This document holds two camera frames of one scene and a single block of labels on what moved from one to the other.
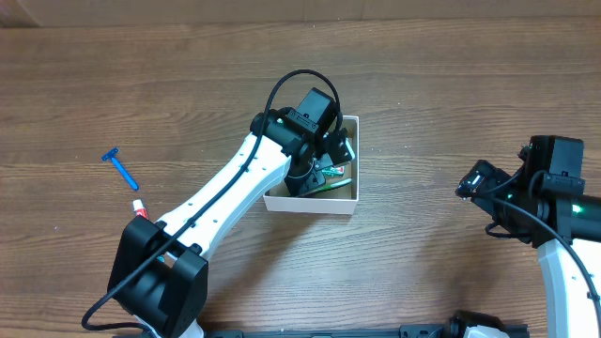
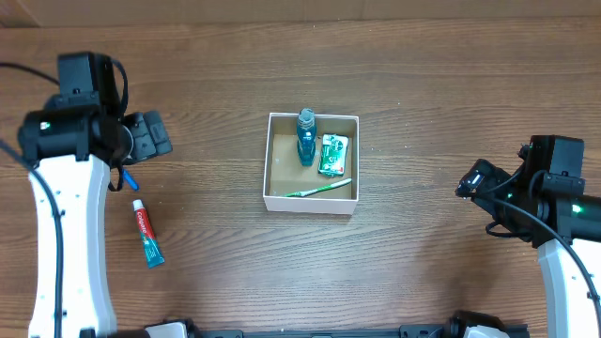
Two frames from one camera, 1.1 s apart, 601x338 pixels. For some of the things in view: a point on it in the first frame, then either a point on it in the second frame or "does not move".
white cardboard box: [340, 198] does not move
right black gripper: [474, 183] does not move
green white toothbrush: [332, 186] does not move
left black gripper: [317, 174] -> [153, 133]
